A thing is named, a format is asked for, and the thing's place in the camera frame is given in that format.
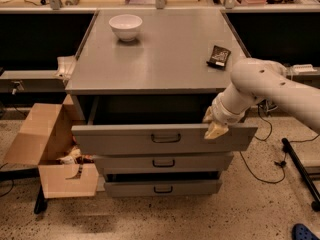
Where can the toys inside cardboard box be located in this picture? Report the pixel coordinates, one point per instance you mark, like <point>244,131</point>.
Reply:
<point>75,156</point>

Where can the grey drawer cabinet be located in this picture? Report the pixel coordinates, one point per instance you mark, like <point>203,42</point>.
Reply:
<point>160,78</point>

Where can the dark snack packet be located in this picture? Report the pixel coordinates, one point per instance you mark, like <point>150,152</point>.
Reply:
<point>219,57</point>

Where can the grey middle drawer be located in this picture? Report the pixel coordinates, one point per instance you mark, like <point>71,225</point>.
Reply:
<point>169,163</point>

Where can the grey top drawer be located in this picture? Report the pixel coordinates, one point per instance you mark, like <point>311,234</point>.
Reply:
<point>159,139</point>

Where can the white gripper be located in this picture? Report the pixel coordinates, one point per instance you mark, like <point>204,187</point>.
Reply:
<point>222,114</point>

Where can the grey drawer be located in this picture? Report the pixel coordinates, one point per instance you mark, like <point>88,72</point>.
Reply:
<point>169,163</point>
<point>163,188</point>
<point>159,139</point>

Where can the blue shoe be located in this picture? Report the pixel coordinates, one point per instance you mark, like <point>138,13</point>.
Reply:
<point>301,232</point>

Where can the open cardboard box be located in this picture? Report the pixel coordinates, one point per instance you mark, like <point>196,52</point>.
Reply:
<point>44,137</point>

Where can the black stand leg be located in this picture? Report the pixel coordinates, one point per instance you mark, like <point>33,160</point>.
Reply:
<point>315,205</point>

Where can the grey bottom drawer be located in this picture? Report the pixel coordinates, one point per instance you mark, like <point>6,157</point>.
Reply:
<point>163,188</point>

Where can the white ceramic bowl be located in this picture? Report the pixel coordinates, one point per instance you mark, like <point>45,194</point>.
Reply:
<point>126,27</point>

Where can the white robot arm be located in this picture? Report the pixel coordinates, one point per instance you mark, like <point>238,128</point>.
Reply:
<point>254,80</point>

